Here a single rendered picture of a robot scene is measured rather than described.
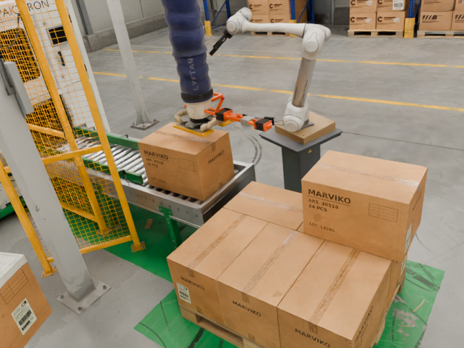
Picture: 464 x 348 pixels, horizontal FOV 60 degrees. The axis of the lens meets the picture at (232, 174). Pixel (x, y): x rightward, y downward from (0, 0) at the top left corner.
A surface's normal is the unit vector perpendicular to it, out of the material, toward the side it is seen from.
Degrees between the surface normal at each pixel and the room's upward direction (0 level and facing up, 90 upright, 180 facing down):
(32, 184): 90
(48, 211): 90
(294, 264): 0
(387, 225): 90
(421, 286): 0
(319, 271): 0
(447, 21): 90
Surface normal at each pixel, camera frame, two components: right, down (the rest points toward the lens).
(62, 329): -0.13, -0.86
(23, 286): 0.96, 0.03
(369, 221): -0.57, 0.47
